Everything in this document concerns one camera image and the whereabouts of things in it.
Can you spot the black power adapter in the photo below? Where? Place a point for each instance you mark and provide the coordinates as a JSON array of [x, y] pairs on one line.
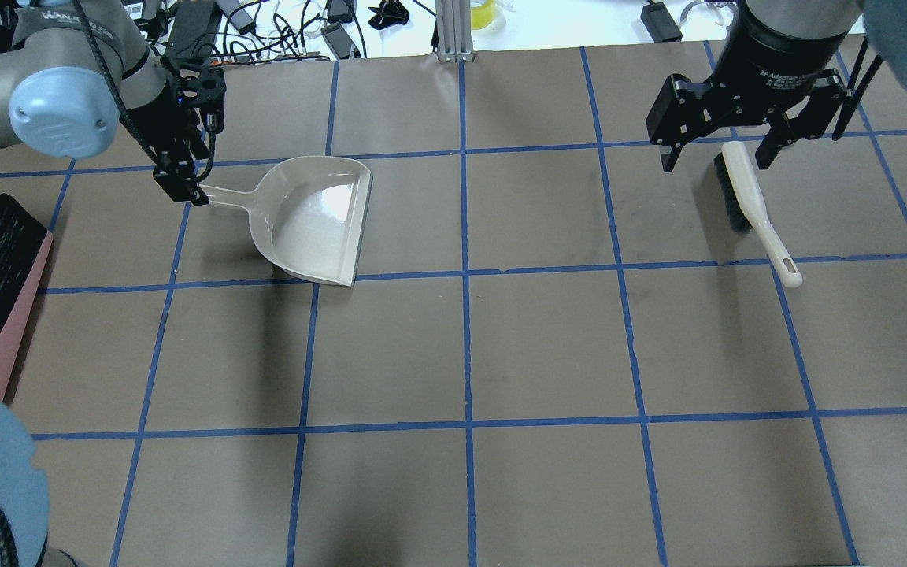
[[659, 23]]

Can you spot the aluminium frame post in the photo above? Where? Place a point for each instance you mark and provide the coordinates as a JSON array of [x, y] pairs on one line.
[[453, 29]]

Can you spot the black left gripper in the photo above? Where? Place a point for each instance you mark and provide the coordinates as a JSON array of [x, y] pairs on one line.
[[164, 124]]

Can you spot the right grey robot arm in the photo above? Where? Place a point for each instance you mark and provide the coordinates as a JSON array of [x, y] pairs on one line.
[[885, 24]]

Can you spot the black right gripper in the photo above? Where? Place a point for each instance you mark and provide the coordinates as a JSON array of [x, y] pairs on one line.
[[776, 59]]

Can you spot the beige plastic dustpan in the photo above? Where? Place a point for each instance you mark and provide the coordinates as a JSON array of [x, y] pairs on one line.
[[307, 216]]

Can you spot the beige hand brush black bristles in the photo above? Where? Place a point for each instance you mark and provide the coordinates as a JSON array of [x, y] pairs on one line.
[[747, 211]]

